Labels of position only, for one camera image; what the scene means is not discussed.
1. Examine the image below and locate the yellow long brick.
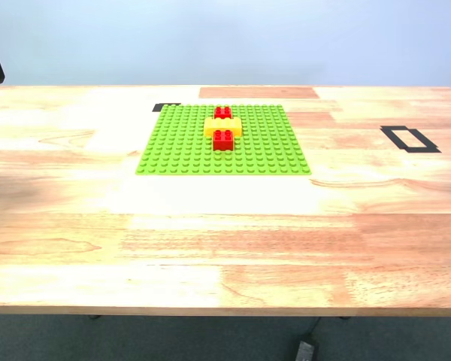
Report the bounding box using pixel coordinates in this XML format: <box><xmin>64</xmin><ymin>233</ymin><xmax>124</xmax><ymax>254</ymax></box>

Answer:
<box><xmin>204</xmin><ymin>117</ymin><xmax>244</xmax><ymax>138</ymax></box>

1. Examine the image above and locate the green studded baseplate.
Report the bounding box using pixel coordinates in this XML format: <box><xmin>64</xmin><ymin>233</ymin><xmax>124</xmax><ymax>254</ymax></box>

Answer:
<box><xmin>135</xmin><ymin>104</ymin><xmax>313</xmax><ymax>177</ymax></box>

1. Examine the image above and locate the black tape rectangle outline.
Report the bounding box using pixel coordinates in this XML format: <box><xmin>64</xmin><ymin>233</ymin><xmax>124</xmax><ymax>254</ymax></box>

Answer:
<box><xmin>379</xmin><ymin>125</ymin><xmax>443</xmax><ymax>154</ymax></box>

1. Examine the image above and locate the black tape strip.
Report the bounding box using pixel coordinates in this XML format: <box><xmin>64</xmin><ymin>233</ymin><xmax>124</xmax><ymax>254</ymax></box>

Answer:
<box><xmin>152</xmin><ymin>102</ymin><xmax>182</xmax><ymax>113</ymax></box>

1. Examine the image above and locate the grey power adapter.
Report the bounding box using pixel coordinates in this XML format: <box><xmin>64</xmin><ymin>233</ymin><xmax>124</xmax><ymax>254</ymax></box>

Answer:
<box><xmin>295</xmin><ymin>340</ymin><xmax>318</xmax><ymax>361</ymax></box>

